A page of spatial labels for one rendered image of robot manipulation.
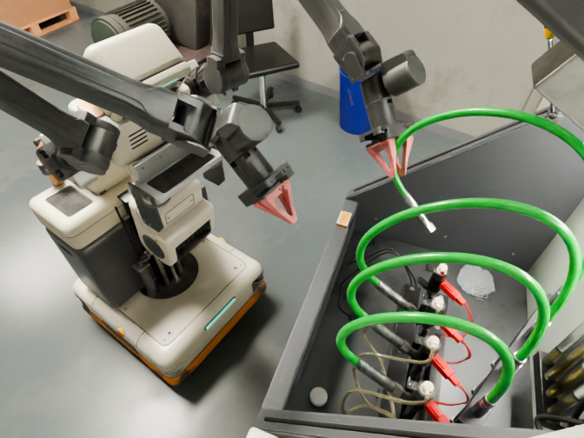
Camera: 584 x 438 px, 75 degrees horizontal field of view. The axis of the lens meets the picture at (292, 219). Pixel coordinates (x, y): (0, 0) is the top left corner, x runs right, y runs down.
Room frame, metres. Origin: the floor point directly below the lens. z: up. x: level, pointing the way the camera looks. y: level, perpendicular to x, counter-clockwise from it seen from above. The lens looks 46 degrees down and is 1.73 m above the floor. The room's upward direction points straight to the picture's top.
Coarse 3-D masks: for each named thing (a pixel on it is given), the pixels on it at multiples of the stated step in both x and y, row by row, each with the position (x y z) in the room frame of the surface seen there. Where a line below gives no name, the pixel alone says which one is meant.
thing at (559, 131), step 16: (448, 112) 0.57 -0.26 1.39; (464, 112) 0.55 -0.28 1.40; (480, 112) 0.54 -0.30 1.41; (496, 112) 0.52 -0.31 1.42; (512, 112) 0.51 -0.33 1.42; (416, 128) 0.60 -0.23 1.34; (544, 128) 0.47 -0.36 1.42; (560, 128) 0.46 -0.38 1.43; (400, 144) 0.62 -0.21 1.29; (576, 144) 0.44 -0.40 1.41; (400, 192) 0.60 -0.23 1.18; (560, 288) 0.38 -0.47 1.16
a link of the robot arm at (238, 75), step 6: (228, 66) 1.00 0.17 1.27; (234, 66) 1.01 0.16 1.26; (240, 66) 1.02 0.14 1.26; (234, 72) 0.99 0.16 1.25; (240, 72) 1.01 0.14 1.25; (234, 78) 0.99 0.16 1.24; (240, 78) 1.00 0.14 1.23; (234, 84) 0.99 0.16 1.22; (240, 84) 1.01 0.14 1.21; (234, 90) 1.02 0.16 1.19
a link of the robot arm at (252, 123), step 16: (224, 112) 0.53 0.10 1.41; (240, 112) 0.51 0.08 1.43; (256, 112) 0.52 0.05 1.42; (224, 128) 0.50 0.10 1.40; (240, 128) 0.49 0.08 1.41; (256, 128) 0.50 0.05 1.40; (176, 144) 0.52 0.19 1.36; (192, 144) 0.50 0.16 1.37; (208, 144) 0.51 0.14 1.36; (240, 144) 0.50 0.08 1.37; (256, 144) 0.50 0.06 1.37
